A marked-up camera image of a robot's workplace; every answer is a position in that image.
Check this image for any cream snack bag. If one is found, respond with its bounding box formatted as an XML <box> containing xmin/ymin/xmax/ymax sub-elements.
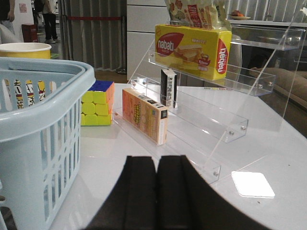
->
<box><xmin>165</xmin><ymin>0</ymin><xmax>232</xmax><ymax>31</ymax></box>

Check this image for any white square coaster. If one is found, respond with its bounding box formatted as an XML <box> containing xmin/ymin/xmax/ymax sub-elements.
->
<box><xmin>231</xmin><ymin>171</ymin><xmax>275</xmax><ymax>198</ymax></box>

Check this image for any right clear acrylic shelf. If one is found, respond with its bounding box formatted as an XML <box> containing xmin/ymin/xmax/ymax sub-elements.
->
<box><xmin>113</xmin><ymin>21</ymin><xmax>307</xmax><ymax>183</ymax></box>

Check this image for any person in dark pants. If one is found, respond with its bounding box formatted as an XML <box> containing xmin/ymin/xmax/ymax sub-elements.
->
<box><xmin>34</xmin><ymin>0</ymin><xmax>60</xmax><ymax>44</ymax></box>

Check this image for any black tissue pack rear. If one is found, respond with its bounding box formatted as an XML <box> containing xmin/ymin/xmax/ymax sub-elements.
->
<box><xmin>160</xmin><ymin>69</ymin><xmax>177</xmax><ymax>108</ymax></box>

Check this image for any plate of fruit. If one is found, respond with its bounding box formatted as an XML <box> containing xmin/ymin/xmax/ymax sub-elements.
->
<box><xmin>229</xmin><ymin>10</ymin><xmax>251</xmax><ymax>20</ymax></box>

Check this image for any light blue plastic basket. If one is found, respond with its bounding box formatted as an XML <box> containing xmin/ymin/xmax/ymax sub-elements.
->
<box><xmin>0</xmin><ymin>57</ymin><xmax>95</xmax><ymax>230</ymax></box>

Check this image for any person at left edge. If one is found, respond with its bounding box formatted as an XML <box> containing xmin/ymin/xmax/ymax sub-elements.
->
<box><xmin>0</xmin><ymin>0</ymin><xmax>15</xmax><ymax>34</ymax></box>

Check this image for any orange corn snack box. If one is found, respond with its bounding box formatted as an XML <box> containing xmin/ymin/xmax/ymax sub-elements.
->
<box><xmin>122</xmin><ymin>88</ymin><xmax>168</xmax><ymax>145</ymax></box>

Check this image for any white refrigerator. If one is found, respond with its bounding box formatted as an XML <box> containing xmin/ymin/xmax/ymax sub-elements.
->
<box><xmin>127</xmin><ymin>0</ymin><xmax>169</xmax><ymax>80</ymax></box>

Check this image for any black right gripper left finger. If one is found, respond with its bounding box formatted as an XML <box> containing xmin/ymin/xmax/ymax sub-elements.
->
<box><xmin>86</xmin><ymin>156</ymin><xmax>156</xmax><ymax>230</ymax></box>

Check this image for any yellow nabati wafer box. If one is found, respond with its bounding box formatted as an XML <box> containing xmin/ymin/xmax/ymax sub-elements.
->
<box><xmin>155</xmin><ymin>24</ymin><xmax>232</xmax><ymax>81</ymax></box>

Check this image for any beige sofa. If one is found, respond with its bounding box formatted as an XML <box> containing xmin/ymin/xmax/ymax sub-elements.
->
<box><xmin>260</xmin><ymin>67</ymin><xmax>307</xmax><ymax>116</ymax></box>

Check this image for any red box on floor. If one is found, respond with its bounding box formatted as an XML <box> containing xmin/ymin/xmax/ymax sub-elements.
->
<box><xmin>22</xmin><ymin>23</ymin><xmax>38</xmax><ymax>43</ymax></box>

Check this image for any rubiks cube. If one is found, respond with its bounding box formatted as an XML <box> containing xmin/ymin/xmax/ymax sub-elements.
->
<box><xmin>81</xmin><ymin>80</ymin><xmax>115</xmax><ymax>126</ymax></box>

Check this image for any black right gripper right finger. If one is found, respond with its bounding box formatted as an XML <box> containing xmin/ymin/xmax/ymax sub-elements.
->
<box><xmin>157</xmin><ymin>155</ymin><xmax>266</xmax><ymax>230</ymax></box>

